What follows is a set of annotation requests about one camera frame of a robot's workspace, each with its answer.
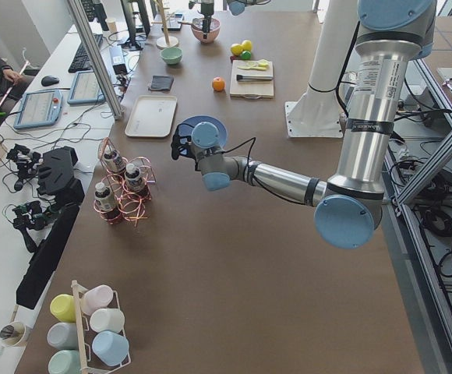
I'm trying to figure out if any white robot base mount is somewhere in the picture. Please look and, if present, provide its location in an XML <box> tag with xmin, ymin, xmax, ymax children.
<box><xmin>285</xmin><ymin>0</ymin><xmax>358</xmax><ymax>138</ymax></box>

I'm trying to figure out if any yellow lemon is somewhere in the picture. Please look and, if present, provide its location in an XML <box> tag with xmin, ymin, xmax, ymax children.
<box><xmin>241</xmin><ymin>40</ymin><xmax>252</xmax><ymax>51</ymax></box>
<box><xmin>230</xmin><ymin>43</ymin><xmax>244</xmax><ymax>56</ymax></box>

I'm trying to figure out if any grey folded cloth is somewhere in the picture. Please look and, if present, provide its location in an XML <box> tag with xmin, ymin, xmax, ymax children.
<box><xmin>148</xmin><ymin>75</ymin><xmax>174</xmax><ymax>92</ymax></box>

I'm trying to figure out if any cup rack with cups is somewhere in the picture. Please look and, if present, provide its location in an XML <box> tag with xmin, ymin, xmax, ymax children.
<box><xmin>47</xmin><ymin>280</ymin><xmax>132</xmax><ymax>373</ymax></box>

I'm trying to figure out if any tea bottle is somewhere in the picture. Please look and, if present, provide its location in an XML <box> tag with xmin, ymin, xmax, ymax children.
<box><xmin>94</xmin><ymin>182</ymin><xmax>122</xmax><ymax>224</ymax></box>
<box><xmin>125</xmin><ymin>163</ymin><xmax>149</xmax><ymax>198</ymax></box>
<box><xmin>102</xmin><ymin>147</ymin><xmax>125</xmax><ymax>174</ymax></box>

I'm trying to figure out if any black keyboard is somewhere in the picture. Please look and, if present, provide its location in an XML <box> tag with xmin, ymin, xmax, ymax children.
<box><xmin>68</xmin><ymin>44</ymin><xmax>92</xmax><ymax>73</ymax></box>

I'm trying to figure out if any yellow plastic knife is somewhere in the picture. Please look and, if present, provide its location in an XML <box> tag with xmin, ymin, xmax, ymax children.
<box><xmin>238</xmin><ymin>64</ymin><xmax>269</xmax><ymax>71</ymax></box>

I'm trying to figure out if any wooden cutting board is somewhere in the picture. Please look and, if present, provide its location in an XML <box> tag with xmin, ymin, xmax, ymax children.
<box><xmin>229</xmin><ymin>60</ymin><xmax>274</xmax><ymax>99</ymax></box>

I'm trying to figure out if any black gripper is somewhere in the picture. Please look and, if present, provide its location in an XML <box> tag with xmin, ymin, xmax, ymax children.
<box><xmin>171</xmin><ymin>123</ymin><xmax>195</xmax><ymax>161</ymax></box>
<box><xmin>200</xmin><ymin>0</ymin><xmax>214</xmax><ymax>33</ymax></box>

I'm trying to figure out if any orange fruit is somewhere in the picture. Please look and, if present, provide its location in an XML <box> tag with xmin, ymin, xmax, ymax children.
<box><xmin>211</xmin><ymin>76</ymin><xmax>226</xmax><ymax>92</ymax></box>

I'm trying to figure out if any steel muddler black tip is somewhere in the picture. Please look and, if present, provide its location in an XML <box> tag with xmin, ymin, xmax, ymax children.
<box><xmin>235</xmin><ymin>74</ymin><xmax>274</xmax><ymax>83</ymax></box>

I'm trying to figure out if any mint green bowl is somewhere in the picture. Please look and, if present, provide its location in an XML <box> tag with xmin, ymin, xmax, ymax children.
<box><xmin>161</xmin><ymin>47</ymin><xmax>182</xmax><ymax>65</ymax></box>

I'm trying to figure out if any black computer mouse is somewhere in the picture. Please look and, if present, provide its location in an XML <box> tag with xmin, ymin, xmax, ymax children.
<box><xmin>41</xmin><ymin>76</ymin><xmax>59</xmax><ymax>87</ymax></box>

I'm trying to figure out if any blue plate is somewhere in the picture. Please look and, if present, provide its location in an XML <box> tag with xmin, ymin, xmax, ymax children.
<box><xmin>178</xmin><ymin>115</ymin><xmax>228</xmax><ymax>146</ymax></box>

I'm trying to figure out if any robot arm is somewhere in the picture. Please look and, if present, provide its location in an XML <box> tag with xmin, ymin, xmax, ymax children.
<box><xmin>195</xmin><ymin>0</ymin><xmax>269</xmax><ymax>34</ymax></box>
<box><xmin>171</xmin><ymin>1</ymin><xmax>436</xmax><ymax>249</ymax></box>

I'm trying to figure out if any copper wire bottle rack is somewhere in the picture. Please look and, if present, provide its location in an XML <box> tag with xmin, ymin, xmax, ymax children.
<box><xmin>93</xmin><ymin>138</ymin><xmax>156</xmax><ymax>225</ymax></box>

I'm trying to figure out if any clear ice cubes pile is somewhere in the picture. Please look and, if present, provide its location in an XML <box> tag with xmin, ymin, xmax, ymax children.
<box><xmin>192</xmin><ymin>18</ymin><xmax>220</xmax><ymax>32</ymax></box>

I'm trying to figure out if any pink bowl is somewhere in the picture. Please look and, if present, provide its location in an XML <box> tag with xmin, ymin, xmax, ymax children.
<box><xmin>191</xmin><ymin>18</ymin><xmax>221</xmax><ymax>44</ymax></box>

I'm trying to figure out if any wooden glass stand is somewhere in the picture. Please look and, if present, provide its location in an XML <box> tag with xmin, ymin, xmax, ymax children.
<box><xmin>154</xmin><ymin>0</ymin><xmax>179</xmax><ymax>50</ymax></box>

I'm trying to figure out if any teach pendant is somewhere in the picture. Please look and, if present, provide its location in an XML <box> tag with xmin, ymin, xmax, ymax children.
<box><xmin>13</xmin><ymin>90</ymin><xmax>62</xmax><ymax>129</ymax></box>
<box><xmin>67</xmin><ymin>71</ymin><xmax>105</xmax><ymax>106</ymax></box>

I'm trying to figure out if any paper cup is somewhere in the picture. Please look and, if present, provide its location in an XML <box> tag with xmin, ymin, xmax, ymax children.
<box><xmin>0</xmin><ymin>321</ymin><xmax>32</xmax><ymax>348</ymax></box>

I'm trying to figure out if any cream rabbit tray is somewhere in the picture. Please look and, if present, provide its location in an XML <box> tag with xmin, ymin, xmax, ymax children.
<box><xmin>125</xmin><ymin>95</ymin><xmax>177</xmax><ymax>138</ymax></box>

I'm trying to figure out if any green lime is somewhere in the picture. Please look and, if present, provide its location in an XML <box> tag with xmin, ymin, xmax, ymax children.
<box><xmin>239</xmin><ymin>51</ymin><xmax>252</xmax><ymax>60</ymax></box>

